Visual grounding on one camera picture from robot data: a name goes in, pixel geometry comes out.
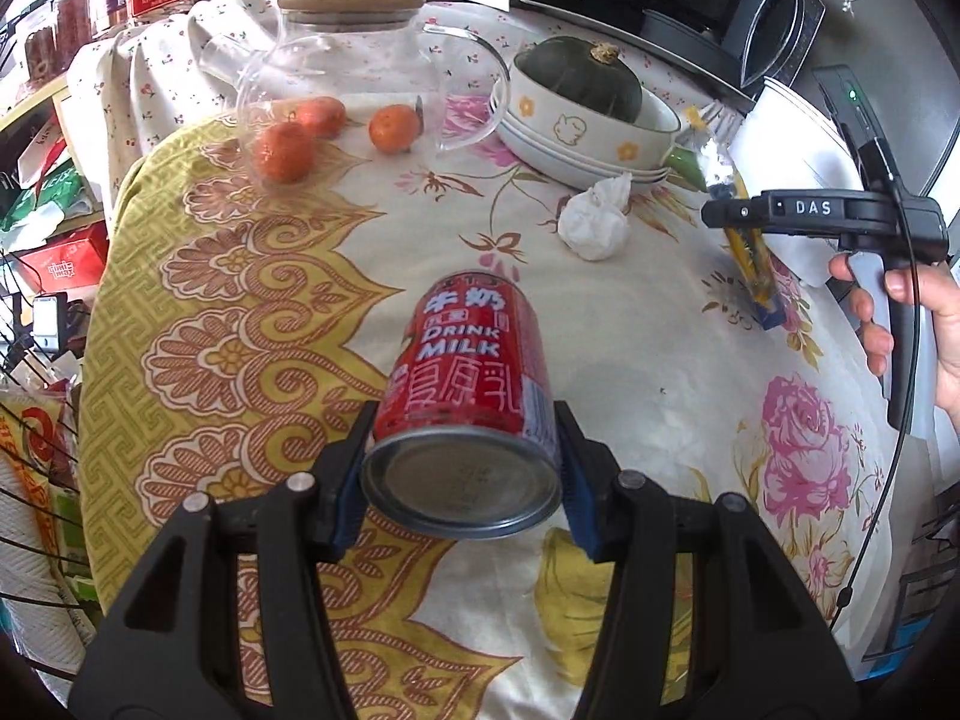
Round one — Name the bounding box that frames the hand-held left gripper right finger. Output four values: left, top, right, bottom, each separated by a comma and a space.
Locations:
555, 401, 863, 720

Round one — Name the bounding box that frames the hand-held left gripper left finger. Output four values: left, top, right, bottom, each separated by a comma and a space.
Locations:
67, 401, 380, 720

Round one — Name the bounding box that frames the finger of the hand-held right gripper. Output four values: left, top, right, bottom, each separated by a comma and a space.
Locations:
701, 191, 773, 230

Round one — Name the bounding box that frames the white tissue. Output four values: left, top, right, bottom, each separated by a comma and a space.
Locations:
556, 171, 635, 262

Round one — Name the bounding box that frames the red drink can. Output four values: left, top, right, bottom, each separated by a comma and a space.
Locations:
360, 270, 563, 541

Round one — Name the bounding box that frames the person's right hand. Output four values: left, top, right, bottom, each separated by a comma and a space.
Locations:
829, 253, 960, 415

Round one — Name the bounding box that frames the green foil packet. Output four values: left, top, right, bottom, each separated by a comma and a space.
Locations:
664, 109, 740, 192

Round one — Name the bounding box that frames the white plate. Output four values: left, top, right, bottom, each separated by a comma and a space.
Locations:
495, 116, 670, 193
491, 84, 674, 182

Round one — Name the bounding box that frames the floral yellow tablecloth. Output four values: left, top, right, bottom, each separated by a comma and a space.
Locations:
79, 4, 912, 720

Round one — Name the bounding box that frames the white floral bowl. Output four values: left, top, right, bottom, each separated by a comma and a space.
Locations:
506, 60, 682, 166

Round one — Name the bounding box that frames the dark green squash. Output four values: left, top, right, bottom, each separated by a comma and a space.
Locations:
520, 37, 644, 125

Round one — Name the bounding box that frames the orange tangerine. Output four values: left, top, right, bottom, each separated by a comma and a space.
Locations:
367, 103, 422, 155
255, 122, 316, 185
289, 96, 347, 140

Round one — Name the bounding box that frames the red cardboard box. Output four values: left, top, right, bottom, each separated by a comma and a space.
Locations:
15, 229, 110, 293

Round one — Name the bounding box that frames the glass pitcher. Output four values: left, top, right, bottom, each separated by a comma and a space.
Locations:
199, 0, 511, 185

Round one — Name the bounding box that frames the cork pitcher lid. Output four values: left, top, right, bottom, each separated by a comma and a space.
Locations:
277, 0, 425, 32

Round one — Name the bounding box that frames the white cherry print cloth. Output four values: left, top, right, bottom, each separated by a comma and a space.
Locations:
67, 0, 526, 196

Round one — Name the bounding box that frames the clear storage jar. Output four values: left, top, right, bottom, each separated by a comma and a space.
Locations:
22, 22, 61, 85
52, 0, 97, 55

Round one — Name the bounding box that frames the black cable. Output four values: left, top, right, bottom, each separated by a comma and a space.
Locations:
825, 157, 920, 627

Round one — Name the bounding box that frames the black wire rack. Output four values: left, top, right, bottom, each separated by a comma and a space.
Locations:
0, 247, 102, 661

